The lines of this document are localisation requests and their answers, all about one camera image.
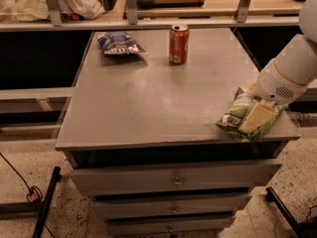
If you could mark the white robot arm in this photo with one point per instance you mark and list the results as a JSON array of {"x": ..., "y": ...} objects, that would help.
[{"x": 287, "y": 76}]

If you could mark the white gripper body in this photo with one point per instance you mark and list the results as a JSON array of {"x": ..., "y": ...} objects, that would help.
[{"x": 276, "y": 83}]

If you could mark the black floor bar left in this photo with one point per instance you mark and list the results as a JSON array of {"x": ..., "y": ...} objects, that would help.
[{"x": 45, "y": 207}]

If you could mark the white cloth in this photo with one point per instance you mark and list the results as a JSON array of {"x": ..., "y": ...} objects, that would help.
[{"x": 44, "y": 10}]

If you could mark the red coke can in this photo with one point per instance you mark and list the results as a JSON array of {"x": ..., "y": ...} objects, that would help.
[{"x": 178, "y": 43}]

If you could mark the grey drawer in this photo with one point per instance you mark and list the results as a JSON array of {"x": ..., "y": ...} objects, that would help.
[
  {"x": 174, "y": 177},
  {"x": 167, "y": 225},
  {"x": 170, "y": 205}
]

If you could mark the green jalapeno chip bag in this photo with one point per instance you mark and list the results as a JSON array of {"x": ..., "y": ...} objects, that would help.
[{"x": 239, "y": 109}]

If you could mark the grey metal railing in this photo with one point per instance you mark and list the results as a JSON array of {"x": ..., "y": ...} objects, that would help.
[{"x": 214, "y": 13}]

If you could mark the middle grey drawer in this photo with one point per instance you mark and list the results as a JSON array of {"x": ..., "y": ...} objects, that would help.
[{"x": 170, "y": 205}]

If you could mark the top grey drawer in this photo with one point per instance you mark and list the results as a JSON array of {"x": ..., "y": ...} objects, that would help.
[{"x": 174, "y": 177}]

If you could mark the bottom grey drawer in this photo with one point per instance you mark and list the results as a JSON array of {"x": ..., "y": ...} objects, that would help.
[{"x": 167, "y": 225}]

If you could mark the black floor bar right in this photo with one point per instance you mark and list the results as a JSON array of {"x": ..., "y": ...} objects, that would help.
[{"x": 304, "y": 229}]

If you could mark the grey drawer cabinet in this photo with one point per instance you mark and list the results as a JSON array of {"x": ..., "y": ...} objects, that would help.
[{"x": 143, "y": 110}]

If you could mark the black floor bar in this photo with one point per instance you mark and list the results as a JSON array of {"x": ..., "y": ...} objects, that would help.
[
  {"x": 45, "y": 207},
  {"x": 304, "y": 229}
]

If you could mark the blue chip bag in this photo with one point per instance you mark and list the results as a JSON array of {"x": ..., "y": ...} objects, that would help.
[{"x": 119, "y": 43}]

